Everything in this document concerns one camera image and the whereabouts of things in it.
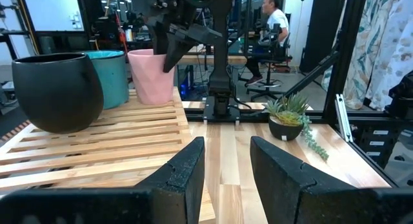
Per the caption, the teal ceramic mug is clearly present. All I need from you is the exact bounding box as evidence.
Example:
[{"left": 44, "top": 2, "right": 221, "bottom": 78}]
[{"left": 82, "top": 49, "right": 130, "bottom": 110}]

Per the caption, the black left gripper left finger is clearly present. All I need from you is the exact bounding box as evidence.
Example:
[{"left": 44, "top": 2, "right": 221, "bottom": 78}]
[{"left": 0, "top": 136, "right": 206, "bottom": 224}]

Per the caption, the wooden workbench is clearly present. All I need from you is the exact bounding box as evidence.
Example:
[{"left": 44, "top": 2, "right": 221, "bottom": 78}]
[{"left": 177, "top": 45, "right": 248, "bottom": 66}]

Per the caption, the pink faceted mug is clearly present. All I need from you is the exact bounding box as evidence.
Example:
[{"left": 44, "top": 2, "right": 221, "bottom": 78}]
[{"left": 127, "top": 48, "right": 176, "bottom": 106}]

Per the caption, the black office chair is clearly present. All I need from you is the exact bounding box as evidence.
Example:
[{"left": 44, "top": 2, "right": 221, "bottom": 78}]
[{"left": 247, "top": 33, "right": 293, "bottom": 102}]

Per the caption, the person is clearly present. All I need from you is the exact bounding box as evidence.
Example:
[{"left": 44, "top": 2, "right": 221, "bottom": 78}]
[{"left": 245, "top": 0, "right": 290, "bottom": 87}]

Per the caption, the black metal table frame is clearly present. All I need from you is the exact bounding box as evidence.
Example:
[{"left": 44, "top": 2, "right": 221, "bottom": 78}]
[{"left": 183, "top": 0, "right": 413, "bottom": 189}]

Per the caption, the green succulent plant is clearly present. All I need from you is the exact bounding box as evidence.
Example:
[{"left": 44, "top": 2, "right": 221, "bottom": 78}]
[{"left": 263, "top": 93, "right": 330, "bottom": 161}]

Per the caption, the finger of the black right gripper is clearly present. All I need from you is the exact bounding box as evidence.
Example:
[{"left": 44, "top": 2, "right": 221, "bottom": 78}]
[
  {"left": 153, "top": 22, "right": 169, "bottom": 56},
  {"left": 163, "top": 36, "right": 195, "bottom": 74}
]

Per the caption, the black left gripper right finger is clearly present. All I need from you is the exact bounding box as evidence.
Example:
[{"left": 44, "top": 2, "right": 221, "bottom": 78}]
[{"left": 250, "top": 136, "right": 413, "bottom": 224}]

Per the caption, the floral printed curtain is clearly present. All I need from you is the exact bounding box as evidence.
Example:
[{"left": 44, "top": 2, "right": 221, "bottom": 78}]
[{"left": 321, "top": 0, "right": 413, "bottom": 112}]

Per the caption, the black round plant pot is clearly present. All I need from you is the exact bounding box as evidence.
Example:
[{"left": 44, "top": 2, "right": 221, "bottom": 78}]
[{"left": 268, "top": 116, "right": 304, "bottom": 141}]

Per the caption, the wooden slatted rack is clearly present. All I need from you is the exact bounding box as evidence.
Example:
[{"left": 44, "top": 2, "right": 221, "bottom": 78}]
[{"left": 0, "top": 87, "right": 216, "bottom": 224}]

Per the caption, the white board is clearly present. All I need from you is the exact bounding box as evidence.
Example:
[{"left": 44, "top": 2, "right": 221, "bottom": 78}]
[{"left": 21, "top": 0, "right": 85, "bottom": 33}]

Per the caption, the all-black round mug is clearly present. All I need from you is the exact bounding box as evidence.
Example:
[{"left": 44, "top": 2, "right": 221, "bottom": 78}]
[{"left": 11, "top": 52, "right": 105, "bottom": 134}]

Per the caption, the silver aluminium bracket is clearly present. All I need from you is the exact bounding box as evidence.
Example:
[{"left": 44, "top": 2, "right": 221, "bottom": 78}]
[{"left": 334, "top": 94, "right": 354, "bottom": 143}]

